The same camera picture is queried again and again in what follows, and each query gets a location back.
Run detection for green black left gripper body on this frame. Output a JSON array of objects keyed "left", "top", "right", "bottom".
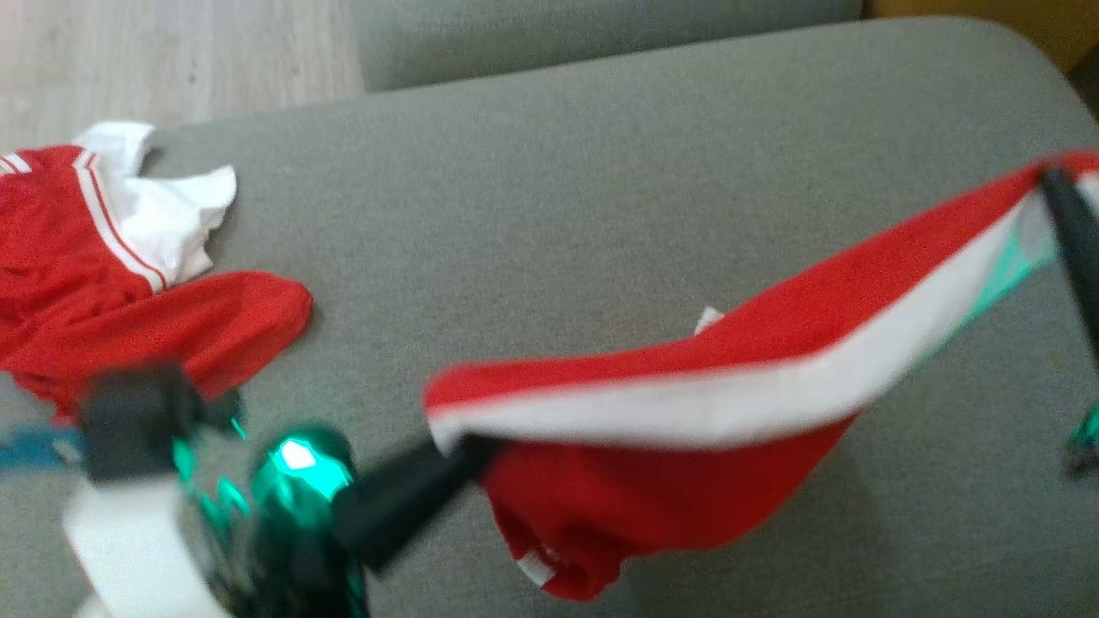
[{"left": 215, "top": 425, "right": 372, "bottom": 618}]

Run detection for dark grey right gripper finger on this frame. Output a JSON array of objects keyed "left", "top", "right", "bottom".
[{"left": 1038, "top": 167, "right": 1099, "bottom": 362}]

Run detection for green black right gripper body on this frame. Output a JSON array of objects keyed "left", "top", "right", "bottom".
[{"left": 1062, "top": 403, "right": 1099, "bottom": 478}]

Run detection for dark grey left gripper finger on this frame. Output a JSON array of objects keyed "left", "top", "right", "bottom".
[
  {"left": 343, "top": 458, "right": 487, "bottom": 573},
  {"left": 335, "top": 435, "right": 500, "bottom": 530}
]

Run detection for red shorts with white stripe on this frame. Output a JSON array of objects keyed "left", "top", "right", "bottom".
[{"left": 422, "top": 149, "right": 1099, "bottom": 603}]

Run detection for yellow sofa backrest cushion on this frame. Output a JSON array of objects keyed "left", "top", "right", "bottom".
[{"left": 862, "top": 0, "right": 1099, "bottom": 75}]

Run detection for blue flat item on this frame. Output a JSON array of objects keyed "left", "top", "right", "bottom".
[{"left": 0, "top": 424, "right": 84, "bottom": 470}]

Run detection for red jersey with white sleeves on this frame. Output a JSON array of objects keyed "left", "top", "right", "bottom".
[{"left": 0, "top": 120, "right": 315, "bottom": 423}]

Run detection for large grey sofa seat cushion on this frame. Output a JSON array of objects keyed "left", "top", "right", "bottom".
[{"left": 0, "top": 15, "right": 1099, "bottom": 618}]

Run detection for narrow grey sofa seat cushion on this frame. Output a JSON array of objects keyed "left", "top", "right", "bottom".
[{"left": 347, "top": 0, "right": 865, "bottom": 94}]

